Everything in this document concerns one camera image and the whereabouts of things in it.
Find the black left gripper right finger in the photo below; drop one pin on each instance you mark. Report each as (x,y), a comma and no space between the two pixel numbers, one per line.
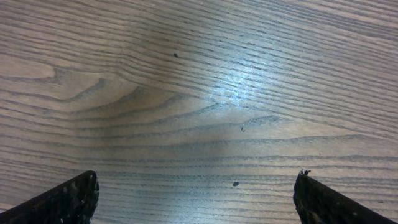
(316,203)

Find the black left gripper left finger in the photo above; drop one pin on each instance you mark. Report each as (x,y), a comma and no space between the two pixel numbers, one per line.
(72,202)

